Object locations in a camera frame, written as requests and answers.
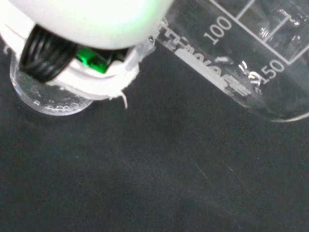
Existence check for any black cloth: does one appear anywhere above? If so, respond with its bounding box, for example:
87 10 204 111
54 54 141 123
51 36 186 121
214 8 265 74
0 33 309 232

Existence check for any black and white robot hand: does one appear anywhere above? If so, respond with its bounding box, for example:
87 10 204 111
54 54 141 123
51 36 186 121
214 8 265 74
0 0 175 110

